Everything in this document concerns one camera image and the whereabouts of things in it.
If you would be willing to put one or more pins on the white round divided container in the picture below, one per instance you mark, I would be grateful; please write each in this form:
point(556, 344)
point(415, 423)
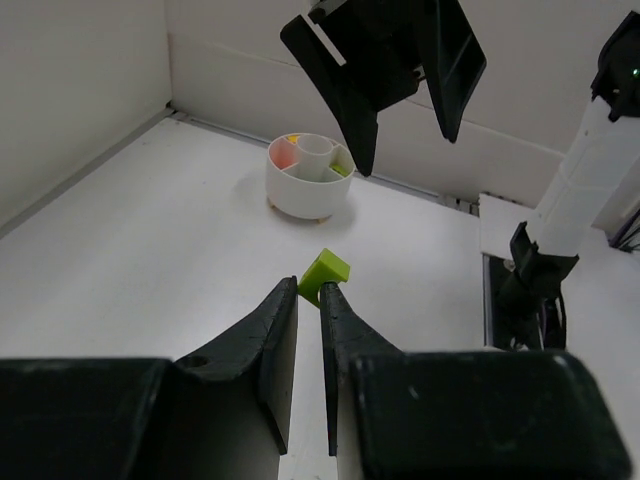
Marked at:
point(299, 181)

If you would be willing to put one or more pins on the tiny lime green lego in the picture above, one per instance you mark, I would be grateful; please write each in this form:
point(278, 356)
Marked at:
point(327, 267)

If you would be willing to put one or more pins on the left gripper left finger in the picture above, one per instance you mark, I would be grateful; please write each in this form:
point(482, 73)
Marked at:
point(220, 412)

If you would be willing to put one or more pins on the lime green square lego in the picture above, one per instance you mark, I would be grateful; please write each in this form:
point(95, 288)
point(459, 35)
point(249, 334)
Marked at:
point(339, 169)

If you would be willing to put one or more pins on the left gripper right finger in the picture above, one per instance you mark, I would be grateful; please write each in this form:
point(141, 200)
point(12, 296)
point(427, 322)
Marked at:
point(482, 414)

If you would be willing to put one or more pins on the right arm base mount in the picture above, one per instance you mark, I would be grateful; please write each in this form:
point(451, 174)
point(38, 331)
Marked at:
point(516, 320)

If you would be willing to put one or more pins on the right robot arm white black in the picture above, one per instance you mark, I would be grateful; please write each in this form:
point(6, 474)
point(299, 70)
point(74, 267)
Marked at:
point(544, 247)

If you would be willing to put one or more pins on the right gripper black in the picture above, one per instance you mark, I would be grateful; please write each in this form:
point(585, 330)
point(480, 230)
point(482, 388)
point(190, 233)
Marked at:
point(377, 41)

